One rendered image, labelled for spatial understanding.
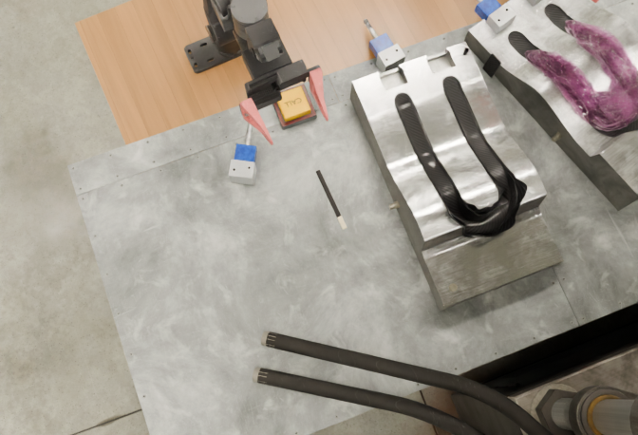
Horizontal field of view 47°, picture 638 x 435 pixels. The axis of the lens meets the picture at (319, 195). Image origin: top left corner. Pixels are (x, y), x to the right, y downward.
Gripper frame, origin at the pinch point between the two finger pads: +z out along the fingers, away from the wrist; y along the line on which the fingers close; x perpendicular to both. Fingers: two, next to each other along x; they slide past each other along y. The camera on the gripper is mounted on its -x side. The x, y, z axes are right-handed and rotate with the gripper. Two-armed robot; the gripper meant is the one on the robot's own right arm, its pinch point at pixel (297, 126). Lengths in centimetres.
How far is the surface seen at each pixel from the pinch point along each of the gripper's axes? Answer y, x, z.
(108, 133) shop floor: -42, 121, -65
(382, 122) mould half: 20.4, 31.4, -4.0
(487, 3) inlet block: 54, 33, -20
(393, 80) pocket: 27.5, 33.9, -12.3
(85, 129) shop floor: -48, 121, -69
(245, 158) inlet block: -8.0, 36.1, -10.4
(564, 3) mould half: 70, 35, -13
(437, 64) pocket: 38, 34, -12
